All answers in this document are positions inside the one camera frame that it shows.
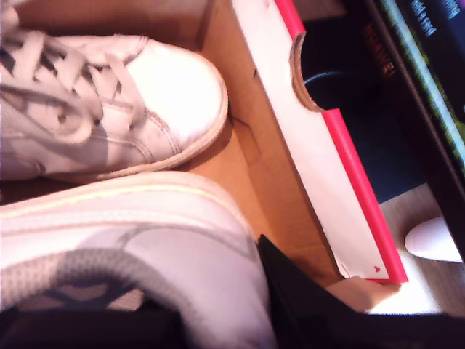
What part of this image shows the white game controller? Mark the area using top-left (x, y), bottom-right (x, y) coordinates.
top-left (404, 216), bottom-right (464, 263)

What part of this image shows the large wide computer monitor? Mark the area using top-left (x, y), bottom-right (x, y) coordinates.
top-left (363, 0), bottom-right (465, 262)

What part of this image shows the red cardboard shoebox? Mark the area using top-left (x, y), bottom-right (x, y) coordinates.
top-left (0, 0), bottom-right (410, 316)

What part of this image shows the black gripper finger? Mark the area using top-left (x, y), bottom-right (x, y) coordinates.
top-left (257, 234), bottom-right (368, 330)
top-left (0, 297), bottom-right (190, 349)

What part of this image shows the white leather sneaker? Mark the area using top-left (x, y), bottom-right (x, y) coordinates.
top-left (0, 0), bottom-right (230, 182)
top-left (0, 170), bottom-right (279, 349)

